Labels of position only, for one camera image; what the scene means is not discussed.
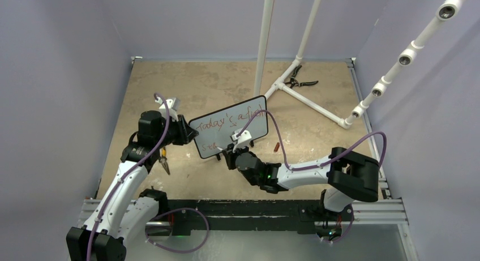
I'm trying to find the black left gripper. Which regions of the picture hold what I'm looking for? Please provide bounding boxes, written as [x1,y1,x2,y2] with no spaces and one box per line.
[155,114,198,148]

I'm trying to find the black-framed small whiteboard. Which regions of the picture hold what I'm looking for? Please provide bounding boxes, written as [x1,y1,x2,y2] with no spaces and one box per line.
[188,95,268,159]

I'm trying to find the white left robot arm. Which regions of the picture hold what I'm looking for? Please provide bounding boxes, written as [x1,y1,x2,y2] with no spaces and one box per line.
[66,110,199,260]

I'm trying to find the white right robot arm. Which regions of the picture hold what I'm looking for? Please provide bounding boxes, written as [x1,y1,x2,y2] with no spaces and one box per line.
[221,145,380,220]

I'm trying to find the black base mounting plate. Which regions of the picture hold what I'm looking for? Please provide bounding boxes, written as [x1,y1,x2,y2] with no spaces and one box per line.
[133,187,355,237]

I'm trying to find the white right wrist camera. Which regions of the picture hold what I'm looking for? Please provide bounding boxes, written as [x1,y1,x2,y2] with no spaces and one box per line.
[230,129,252,152]

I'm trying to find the yellow-handled pliers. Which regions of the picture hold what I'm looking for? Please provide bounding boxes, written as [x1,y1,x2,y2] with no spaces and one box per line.
[159,147,171,175]

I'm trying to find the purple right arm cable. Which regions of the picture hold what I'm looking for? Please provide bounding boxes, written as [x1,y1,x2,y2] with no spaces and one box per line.
[237,109,387,172]

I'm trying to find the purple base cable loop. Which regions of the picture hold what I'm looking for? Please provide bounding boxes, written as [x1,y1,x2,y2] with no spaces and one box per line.
[144,208,210,254]

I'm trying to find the black-handled pliers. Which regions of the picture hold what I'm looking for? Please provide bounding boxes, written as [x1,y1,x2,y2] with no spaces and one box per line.
[283,65,319,89]

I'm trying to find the white PVC pipe frame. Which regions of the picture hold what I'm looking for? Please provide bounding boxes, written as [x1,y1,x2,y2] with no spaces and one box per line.
[253,0,353,130]

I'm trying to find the aluminium frame rail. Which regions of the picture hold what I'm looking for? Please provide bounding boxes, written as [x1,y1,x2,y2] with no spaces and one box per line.
[67,198,419,261]

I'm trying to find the white pipe with camera sockets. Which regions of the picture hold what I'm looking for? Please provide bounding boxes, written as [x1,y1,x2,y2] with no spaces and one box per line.
[345,0,466,124]

